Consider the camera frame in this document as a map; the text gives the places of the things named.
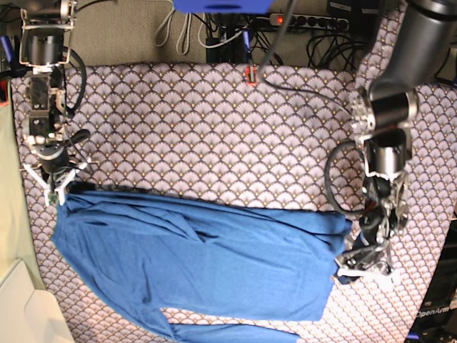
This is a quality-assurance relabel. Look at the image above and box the blue long-sleeve T-shirt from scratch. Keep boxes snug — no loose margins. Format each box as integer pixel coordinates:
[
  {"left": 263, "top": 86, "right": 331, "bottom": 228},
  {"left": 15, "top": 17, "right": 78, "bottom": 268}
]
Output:
[{"left": 51, "top": 191, "right": 351, "bottom": 342}]

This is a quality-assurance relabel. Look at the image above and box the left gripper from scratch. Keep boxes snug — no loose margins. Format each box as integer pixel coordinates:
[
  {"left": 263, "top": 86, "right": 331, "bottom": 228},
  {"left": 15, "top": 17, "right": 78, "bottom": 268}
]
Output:
[{"left": 333, "top": 235, "right": 400, "bottom": 292}]

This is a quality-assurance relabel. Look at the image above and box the black power strip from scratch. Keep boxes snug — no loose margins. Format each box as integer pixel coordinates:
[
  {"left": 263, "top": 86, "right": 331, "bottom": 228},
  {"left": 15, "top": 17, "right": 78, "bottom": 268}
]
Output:
[{"left": 265, "top": 13, "right": 350, "bottom": 31}]

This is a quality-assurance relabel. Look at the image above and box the grey looped cable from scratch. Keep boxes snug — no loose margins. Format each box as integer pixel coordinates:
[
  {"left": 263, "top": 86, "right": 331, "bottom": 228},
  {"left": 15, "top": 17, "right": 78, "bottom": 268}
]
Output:
[{"left": 154, "top": 10, "right": 191, "bottom": 56}]

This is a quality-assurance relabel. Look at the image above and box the white plastic bin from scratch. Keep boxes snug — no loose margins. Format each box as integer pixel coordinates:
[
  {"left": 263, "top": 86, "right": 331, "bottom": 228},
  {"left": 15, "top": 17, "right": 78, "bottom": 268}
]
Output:
[{"left": 1, "top": 259, "right": 74, "bottom": 342}]

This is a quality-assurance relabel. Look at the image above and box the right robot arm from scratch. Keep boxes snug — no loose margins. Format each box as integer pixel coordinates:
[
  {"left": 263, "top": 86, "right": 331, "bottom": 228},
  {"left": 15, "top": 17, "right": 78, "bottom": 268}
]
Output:
[{"left": 19, "top": 1, "right": 91, "bottom": 206}]

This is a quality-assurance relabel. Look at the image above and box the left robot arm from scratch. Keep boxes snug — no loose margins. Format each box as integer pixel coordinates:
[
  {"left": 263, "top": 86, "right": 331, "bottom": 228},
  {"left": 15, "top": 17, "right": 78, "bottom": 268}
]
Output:
[{"left": 324, "top": 1, "right": 456, "bottom": 288}]

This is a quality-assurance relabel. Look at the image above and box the fan-patterned tablecloth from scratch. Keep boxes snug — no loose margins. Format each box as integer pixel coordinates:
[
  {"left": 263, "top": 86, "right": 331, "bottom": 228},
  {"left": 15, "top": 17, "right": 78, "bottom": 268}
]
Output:
[{"left": 9, "top": 62, "right": 457, "bottom": 343}]

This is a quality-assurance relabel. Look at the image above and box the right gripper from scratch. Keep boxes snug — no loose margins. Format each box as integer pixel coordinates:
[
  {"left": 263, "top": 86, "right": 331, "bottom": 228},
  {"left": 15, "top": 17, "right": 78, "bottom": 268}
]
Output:
[{"left": 23, "top": 129, "right": 96, "bottom": 206}]

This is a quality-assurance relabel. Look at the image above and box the blue box at top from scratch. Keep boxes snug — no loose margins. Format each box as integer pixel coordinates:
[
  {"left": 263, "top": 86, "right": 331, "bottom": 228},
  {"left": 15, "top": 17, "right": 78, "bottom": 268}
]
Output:
[{"left": 174, "top": 0, "right": 273, "bottom": 14}]

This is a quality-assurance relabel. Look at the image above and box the blue-handled clamp left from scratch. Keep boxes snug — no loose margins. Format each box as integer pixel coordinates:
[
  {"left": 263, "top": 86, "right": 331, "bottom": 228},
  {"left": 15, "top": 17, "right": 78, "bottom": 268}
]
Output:
[{"left": 1, "top": 35, "right": 21, "bottom": 79}]

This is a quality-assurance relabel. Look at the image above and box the red clamp on table edge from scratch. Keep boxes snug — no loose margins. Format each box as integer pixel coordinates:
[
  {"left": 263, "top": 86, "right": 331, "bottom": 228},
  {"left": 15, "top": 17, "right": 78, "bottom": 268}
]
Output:
[{"left": 243, "top": 64, "right": 257, "bottom": 86}]

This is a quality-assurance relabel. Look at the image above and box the black OpenArm base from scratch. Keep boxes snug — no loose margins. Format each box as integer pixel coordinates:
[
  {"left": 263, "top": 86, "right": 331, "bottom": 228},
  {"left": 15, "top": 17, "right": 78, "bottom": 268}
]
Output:
[{"left": 405, "top": 216, "right": 456, "bottom": 342}]

